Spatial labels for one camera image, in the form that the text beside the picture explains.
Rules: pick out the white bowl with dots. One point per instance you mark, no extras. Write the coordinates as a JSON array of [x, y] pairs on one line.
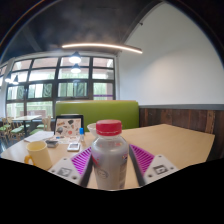
[[92, 129]]

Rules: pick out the white paper sheets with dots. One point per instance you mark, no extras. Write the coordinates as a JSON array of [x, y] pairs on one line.
[[38, 136]]

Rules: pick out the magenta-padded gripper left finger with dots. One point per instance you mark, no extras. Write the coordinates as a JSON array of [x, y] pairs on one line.
[[63, 169]]

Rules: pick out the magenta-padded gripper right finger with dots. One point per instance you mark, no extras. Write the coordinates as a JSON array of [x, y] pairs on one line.
[[156, 168]]

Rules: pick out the black pendant ceiling lamps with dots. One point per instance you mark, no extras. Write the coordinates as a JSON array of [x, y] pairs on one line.
[[75, 59]]

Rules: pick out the black-framed sticker-covered tablet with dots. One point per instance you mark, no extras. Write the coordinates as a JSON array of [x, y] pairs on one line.
[[68, 126]]

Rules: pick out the black-framed window wall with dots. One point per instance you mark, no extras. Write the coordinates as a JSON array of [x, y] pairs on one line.
[[56, 83]]

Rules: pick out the red-capped clear drink bottle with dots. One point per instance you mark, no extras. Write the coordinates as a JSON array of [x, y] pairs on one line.
[[109, 160]]

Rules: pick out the green upholstered bench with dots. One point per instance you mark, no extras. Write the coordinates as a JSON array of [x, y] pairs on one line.
[[100, 111]]

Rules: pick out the small dark grey device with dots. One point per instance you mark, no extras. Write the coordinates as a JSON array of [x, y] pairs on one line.
[[52, 143]]

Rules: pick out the small blue-capped bottle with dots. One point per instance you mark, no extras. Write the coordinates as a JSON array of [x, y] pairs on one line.
[[81, 133]]

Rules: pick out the wooden dining table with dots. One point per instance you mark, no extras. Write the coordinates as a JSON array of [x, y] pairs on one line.
[[26, 117]]

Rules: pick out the long curved ceiling light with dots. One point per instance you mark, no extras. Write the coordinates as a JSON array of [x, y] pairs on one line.
[[100, 45]]

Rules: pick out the wooden chairs with green seats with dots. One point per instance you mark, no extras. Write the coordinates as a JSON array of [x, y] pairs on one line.
[[15, 130]]

